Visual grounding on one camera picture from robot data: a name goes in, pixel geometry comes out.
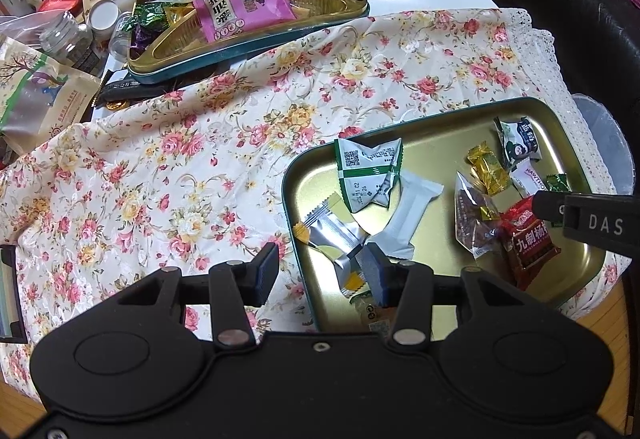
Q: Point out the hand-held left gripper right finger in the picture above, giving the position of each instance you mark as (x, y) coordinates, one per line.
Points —
(377, 276)

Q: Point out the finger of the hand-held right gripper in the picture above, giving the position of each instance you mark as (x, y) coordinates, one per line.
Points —
(549, 208)

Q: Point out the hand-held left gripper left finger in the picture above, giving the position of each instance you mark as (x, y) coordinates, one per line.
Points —
(265, 274)

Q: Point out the green foil candy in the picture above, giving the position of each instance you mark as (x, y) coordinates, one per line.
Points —
(557, 183)

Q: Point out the small white snack packet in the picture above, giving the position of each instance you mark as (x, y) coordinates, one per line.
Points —
(527, 179)

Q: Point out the clear packet of yellow pastry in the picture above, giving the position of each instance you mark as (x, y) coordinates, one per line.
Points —
(372, 314)

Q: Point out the red snack packet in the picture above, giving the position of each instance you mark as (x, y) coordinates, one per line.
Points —
(530, 244)

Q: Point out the silver and yellow snack packet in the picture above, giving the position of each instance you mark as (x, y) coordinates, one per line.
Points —
(330, 239)

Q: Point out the grey white snack packet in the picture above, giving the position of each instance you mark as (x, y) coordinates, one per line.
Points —
(410, 214)

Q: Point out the gold candy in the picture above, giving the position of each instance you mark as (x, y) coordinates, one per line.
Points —
(487, 169)

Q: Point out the white and navy snack packet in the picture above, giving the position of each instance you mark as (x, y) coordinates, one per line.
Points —
(517, 141)

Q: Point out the clear packet of dark fruit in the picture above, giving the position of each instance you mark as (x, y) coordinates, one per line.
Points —
(475, 219)

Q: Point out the green and white snack packet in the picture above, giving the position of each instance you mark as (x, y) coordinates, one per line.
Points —
(365, 174)

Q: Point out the rectangular gold tin tray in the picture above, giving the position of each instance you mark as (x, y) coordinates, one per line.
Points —
(440, 139)

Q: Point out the trash bin with plastic liner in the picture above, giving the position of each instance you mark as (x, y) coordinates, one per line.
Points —
(610, 144)

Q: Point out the floral tablecloth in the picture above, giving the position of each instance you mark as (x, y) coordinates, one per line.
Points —
(200, 144)

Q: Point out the gold foil coin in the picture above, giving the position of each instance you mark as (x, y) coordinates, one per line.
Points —
(117, 105)

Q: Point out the black flat packet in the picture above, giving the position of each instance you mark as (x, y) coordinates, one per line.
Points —
(130, 86)

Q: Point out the dark flat box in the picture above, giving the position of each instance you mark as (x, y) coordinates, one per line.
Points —
(12, 294)

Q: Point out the pink snack packet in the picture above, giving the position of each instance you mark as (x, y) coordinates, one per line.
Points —
(240, 9)

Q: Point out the purple foil candy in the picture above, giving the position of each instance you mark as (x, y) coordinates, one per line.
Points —
(142, 36)

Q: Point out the clear drinking glass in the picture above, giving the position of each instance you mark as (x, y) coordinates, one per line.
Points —
(120, 39)

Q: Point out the triangular gold tin tray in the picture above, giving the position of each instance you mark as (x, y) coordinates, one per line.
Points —
(320, 1)

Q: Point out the kraft paper bag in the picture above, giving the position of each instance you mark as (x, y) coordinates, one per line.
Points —
(45, 104)

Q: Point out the green foil candies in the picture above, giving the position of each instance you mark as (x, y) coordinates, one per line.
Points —
(147, 16)

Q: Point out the white round lid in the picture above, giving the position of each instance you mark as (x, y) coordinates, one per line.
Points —
(104, 16)

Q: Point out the small glass jar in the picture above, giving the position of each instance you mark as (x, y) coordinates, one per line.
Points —
(65, 39)

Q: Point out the clear plastic zip bag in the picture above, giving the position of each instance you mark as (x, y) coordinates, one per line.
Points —
(22, 23)

